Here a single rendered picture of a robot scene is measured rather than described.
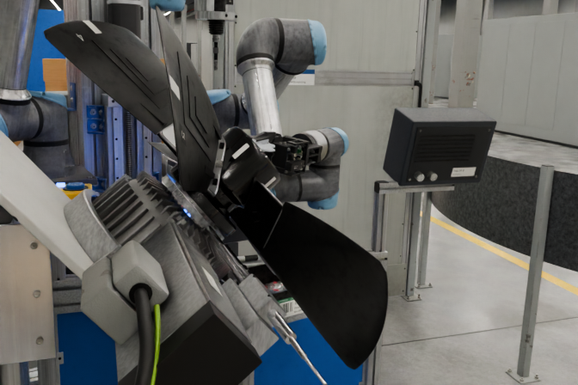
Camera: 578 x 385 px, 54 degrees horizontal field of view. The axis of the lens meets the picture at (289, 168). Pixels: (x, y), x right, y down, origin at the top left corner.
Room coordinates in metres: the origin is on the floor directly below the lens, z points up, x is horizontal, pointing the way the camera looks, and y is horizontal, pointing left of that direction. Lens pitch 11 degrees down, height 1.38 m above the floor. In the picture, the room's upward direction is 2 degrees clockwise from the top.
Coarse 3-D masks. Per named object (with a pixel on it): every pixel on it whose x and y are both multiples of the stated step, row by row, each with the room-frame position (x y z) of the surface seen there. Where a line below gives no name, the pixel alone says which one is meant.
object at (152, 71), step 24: (72, 24) 0.93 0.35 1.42; (96, 24) 0.99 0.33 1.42; (72, 48) 0.89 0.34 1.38; (96, 48) 0.93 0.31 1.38; (120, 48) 0.97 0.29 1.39; (144, 48) 1.03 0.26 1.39; (96, 72) 0.89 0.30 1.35; (120, 72) 0.92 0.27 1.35; (144, 72) 0.95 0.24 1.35; (120, 96) 0.89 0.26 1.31; (144, 96) 0.92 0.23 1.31; (168, 96) 0.94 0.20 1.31; (144, 120) 0.89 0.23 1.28; (168, 120) 0.91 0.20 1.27
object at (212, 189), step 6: (222, 138) 0.85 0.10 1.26; (222, 150) 0.86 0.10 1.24; (216, 156) 0.83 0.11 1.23; (222, 156) 0.86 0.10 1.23; (216, 168) 0.83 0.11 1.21; (216, 174) 0.84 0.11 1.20; (210, 186) 0.81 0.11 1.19; (216, 186) 0.84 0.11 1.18; (210, 192) 0.81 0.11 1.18; (216, 192) 0.84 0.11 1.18
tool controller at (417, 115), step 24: (408, 120) 1.49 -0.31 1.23; (432, 120) 1.49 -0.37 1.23; (456, 120) 1.51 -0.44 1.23; (480, 120) 1.53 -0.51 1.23; (408, 144) 1.48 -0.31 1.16; (432, 144) 1.49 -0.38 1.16; (456, 144) 1.52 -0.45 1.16; (480, 144) 1.55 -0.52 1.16; (384, 168) 1.59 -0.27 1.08; (408, 168) 1.50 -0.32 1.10; (432, 168) 1.52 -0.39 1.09; (456, 168) 1.55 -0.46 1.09; (480, 168) 1.57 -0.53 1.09
